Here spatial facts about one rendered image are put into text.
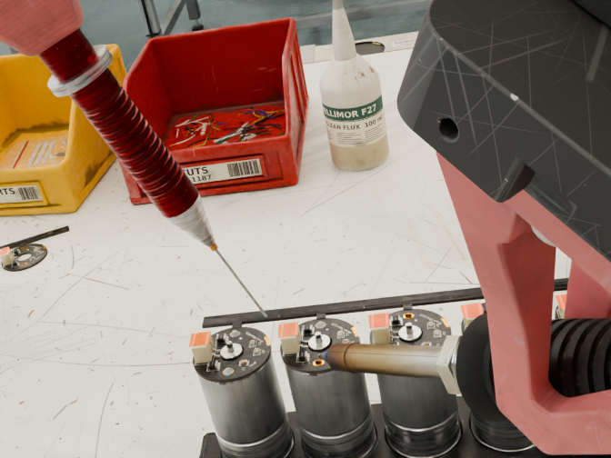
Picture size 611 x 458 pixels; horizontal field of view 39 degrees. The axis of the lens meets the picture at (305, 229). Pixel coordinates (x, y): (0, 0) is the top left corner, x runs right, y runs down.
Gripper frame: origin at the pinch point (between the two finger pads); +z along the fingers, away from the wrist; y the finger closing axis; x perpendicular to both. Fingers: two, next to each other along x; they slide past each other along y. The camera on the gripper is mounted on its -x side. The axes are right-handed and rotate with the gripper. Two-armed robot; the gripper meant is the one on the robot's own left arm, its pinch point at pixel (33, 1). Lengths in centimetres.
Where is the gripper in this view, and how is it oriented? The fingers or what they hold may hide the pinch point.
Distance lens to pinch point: 20.0
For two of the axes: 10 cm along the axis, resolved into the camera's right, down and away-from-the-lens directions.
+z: 4.5, 7.1, 5.5
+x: -8.4, 5.4, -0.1
